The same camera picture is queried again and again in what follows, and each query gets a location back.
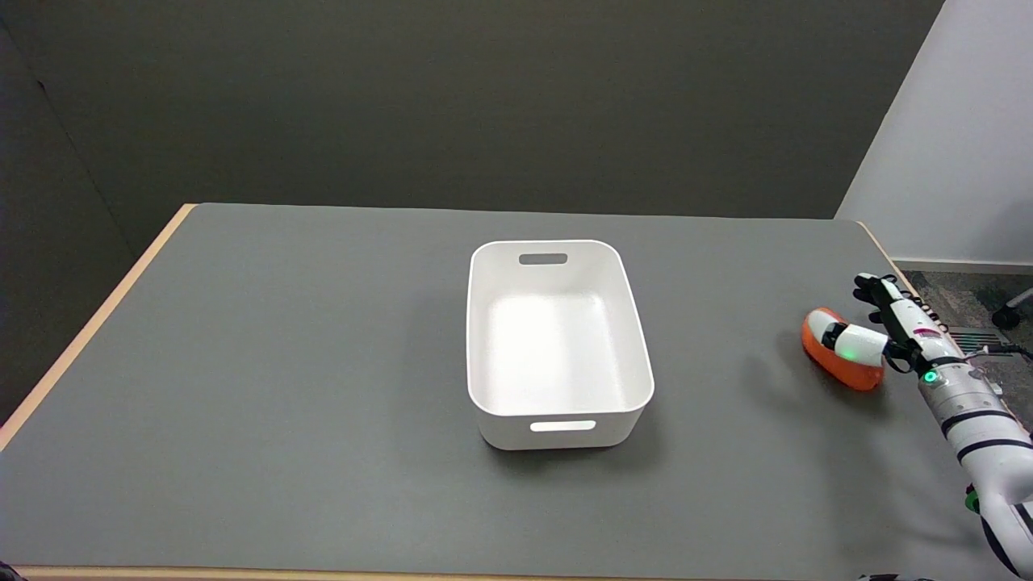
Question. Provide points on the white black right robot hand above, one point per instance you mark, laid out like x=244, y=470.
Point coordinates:
x=888, y=331

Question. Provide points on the orange mango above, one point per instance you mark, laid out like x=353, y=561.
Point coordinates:
x=839, y=363

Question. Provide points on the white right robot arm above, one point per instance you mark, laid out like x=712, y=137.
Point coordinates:
x=984, y=436

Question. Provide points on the black chair caster base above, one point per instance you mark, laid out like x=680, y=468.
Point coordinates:
x=1013, y=308

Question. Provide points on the white plastic storage bin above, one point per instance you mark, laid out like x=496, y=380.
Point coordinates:
x=557, y=347

